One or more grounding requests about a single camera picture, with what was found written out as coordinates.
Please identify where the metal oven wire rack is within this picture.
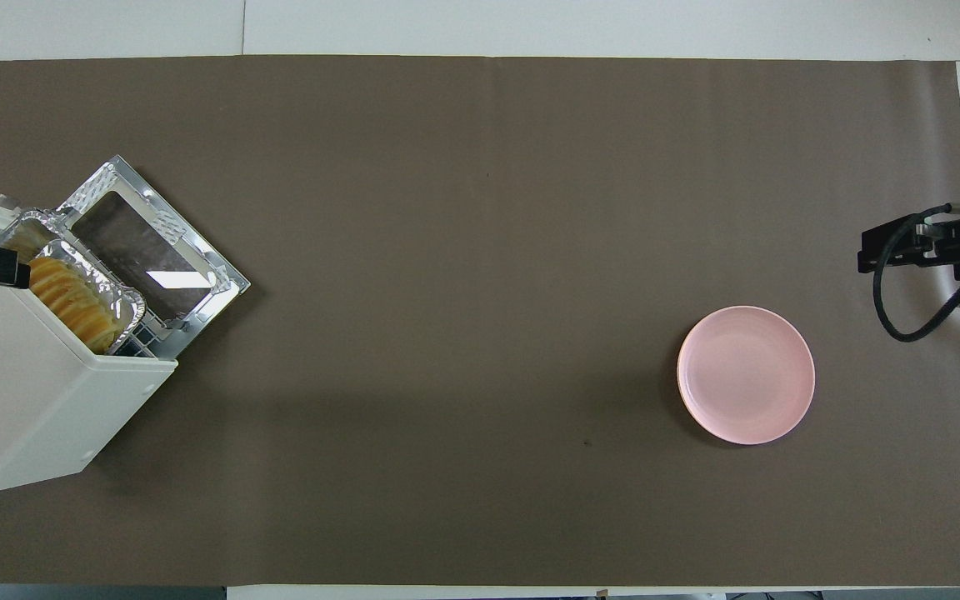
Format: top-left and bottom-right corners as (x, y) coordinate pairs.
(109, 323), (178, 359)

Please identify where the cream toaster oven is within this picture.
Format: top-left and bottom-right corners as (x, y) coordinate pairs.
(0, 175), (179, 497)

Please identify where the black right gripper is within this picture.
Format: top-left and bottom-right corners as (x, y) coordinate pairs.
(857, 177), (960, 282)

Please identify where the yellow ridged bread loaf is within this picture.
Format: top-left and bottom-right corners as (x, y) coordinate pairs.
(3, 225), (118, 353)

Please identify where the brown table mat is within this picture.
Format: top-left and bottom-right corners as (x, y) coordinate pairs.
(0, 55), (960, 588)

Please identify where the aluminium foil baking tray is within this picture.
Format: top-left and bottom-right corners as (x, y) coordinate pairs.
(0, 208), (148, 358)

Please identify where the glass oven door metal frame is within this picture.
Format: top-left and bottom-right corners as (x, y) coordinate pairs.
(55, 155), (252, 334)

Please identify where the pink round plate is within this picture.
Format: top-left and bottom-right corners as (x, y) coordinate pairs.
(677, 305), (816, 445)

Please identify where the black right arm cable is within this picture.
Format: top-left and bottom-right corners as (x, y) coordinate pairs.
(873, 202), (960, 343)

